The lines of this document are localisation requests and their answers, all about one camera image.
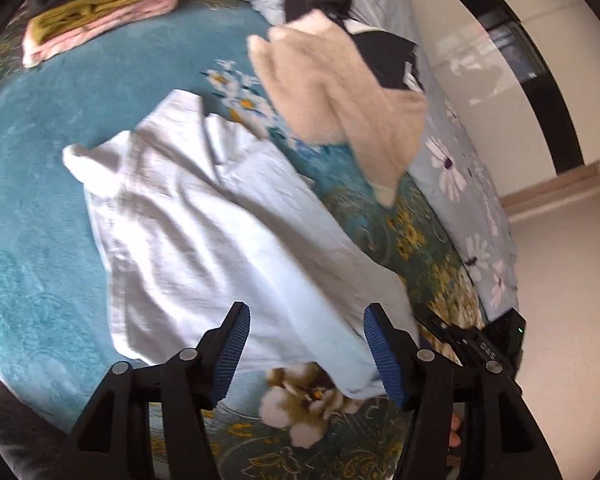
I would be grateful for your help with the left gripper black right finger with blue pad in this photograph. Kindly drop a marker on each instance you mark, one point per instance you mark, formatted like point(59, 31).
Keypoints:
point(500, 438)

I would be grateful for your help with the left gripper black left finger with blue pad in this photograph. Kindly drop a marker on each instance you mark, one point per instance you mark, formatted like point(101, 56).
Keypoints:
point(111, 438)

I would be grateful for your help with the light blue shirt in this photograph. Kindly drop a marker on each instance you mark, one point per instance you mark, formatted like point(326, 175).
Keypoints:
point(191, 213)

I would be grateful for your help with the teal floral blanket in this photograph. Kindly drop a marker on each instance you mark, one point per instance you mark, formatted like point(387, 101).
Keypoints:
point(54, 337)

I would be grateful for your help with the beige fuzzy sweater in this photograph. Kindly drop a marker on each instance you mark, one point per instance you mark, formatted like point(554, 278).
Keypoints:
point(318, 82)

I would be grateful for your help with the black garment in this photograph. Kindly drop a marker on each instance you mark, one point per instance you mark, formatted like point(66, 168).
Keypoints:
point(391, 58)

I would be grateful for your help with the mustard folded garment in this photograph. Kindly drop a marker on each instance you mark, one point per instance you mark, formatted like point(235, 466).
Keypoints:
point(73, 14)

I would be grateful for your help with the pink folded garment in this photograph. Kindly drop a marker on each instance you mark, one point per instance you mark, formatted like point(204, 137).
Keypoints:
point(34, 53)

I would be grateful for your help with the grey floral duvet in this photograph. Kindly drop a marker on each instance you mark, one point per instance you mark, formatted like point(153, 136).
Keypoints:
point(447, 170)

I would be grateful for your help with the black door frame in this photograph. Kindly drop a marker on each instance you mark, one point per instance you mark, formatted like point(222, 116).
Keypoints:
point(523, 57)

